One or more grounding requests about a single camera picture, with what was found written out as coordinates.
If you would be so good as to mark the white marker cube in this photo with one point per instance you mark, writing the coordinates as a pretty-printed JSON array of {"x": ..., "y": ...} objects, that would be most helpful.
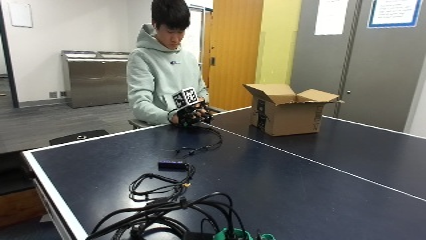
[{"x": 187, "y": 97}]

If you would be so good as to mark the grey chair seat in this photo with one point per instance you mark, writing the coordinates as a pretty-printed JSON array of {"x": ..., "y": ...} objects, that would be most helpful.
[{"x": 139, "y": 123}]

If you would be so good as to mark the the person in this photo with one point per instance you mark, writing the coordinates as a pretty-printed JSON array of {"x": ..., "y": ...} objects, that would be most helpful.
[{"x": 154, "y": 73}]

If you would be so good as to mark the small black hub device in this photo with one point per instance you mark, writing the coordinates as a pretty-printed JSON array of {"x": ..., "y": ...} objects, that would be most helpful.
[{"x": 172, "y": 165}]

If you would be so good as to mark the open cardboard box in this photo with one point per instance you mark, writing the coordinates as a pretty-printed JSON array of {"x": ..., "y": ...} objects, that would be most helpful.
[{"x": 287, "y": 115}]

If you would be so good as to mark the orange wooden door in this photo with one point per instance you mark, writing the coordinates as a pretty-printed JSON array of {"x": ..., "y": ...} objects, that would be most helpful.
[{"x": 235, "y": 53}]

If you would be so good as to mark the stainless steel waste bins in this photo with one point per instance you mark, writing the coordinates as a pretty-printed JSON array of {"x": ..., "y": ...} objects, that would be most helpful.
[{"x": 95, "y": 78}]

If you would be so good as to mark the black chair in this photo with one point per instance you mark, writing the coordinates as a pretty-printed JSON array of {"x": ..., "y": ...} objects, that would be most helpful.
[{"x": 78, "y": 136}]

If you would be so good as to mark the green plastic clamp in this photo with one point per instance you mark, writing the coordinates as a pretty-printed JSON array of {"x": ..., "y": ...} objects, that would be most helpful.
[{"x": 233, "y": 234}]

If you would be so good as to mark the small green plastic piece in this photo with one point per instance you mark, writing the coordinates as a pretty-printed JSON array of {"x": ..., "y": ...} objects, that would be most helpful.
[{"x": 267, "y": 237}]

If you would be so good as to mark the white paper sheet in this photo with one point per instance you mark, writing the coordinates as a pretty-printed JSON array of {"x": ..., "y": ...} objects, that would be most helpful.
[{"x": 332, "y": 16}]

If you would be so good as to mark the grey metal door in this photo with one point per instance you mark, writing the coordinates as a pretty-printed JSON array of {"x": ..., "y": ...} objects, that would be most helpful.
[{"x": 381, "y": 73}]

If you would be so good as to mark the wooden cabinet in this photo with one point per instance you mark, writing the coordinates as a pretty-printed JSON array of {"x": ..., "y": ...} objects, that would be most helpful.
[{"x": 20, "y": 206}]

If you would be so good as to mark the blue framed notice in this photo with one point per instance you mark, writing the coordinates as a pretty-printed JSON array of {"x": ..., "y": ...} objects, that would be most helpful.
[{"x": 395, "y": 11}]

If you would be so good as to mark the grey wall outlet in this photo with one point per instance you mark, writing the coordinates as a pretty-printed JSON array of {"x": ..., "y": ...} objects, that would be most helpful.
[
  {"x": 63, "y": 93},
  {"x": 54, "y": 94}
]

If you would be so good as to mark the dark door frame post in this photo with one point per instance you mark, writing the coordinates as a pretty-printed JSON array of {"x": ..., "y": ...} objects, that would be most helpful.
[{"x": 8, "y": 66}]

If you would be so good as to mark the white wall board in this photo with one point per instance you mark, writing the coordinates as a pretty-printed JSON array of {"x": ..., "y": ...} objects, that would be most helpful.
[{"x": 20, "y": 13}]

